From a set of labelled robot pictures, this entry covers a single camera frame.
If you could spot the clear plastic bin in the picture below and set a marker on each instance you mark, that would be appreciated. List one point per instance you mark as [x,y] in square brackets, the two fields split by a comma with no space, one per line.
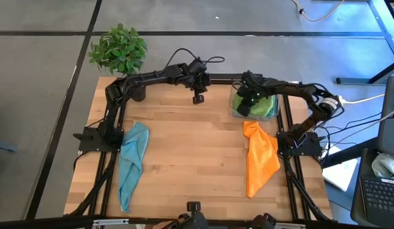
[231,109]

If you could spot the white and yellow power plug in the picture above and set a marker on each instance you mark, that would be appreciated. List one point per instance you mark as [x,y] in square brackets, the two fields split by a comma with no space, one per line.
[340,100]

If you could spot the light blue microfiber towel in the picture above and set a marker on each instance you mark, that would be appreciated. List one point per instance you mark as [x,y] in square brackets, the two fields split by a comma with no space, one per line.
[133,152]

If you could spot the black flat floor bar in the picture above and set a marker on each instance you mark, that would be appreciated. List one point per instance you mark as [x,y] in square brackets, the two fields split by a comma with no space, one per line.
[225,76]

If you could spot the crumpled pale plastic bag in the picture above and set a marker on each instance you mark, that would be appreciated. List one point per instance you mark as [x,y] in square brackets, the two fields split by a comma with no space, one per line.
[386,165]

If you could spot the black desk frame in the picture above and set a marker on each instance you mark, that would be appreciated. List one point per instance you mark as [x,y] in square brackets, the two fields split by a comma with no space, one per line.
[352,80]

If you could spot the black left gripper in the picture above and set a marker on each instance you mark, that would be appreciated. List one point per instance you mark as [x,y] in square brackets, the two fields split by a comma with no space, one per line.
[198,82]

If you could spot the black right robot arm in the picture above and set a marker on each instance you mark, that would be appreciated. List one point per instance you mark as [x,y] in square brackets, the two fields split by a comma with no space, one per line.
[295,89]

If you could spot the black aluminium table frame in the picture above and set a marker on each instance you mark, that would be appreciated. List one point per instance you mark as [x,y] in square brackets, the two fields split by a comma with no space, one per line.
[225,82]

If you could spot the green microfiber towel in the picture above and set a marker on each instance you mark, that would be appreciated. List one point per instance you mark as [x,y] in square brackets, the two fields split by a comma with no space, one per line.
[263,107]

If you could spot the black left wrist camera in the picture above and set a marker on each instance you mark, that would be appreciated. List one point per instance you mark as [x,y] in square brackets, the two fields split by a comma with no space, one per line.
[196,67]

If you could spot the orange microfiber towel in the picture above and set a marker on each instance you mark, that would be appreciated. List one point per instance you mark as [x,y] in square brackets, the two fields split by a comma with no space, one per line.
[262,159]

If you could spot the black laptop computer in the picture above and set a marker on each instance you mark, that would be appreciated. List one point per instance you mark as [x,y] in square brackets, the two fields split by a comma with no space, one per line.
[381,197]

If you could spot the silver metal bracket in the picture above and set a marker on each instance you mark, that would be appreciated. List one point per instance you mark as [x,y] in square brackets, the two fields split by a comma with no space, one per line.
[110,222]
[292,226]

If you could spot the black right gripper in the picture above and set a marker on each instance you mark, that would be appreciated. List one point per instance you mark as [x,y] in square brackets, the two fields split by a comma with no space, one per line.
[252,89]

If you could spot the green plant in black pot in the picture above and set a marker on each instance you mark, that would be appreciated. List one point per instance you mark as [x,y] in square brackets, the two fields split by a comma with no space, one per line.
[120,51]

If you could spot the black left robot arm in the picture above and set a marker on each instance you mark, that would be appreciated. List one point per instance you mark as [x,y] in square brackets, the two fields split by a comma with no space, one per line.
[152,76]

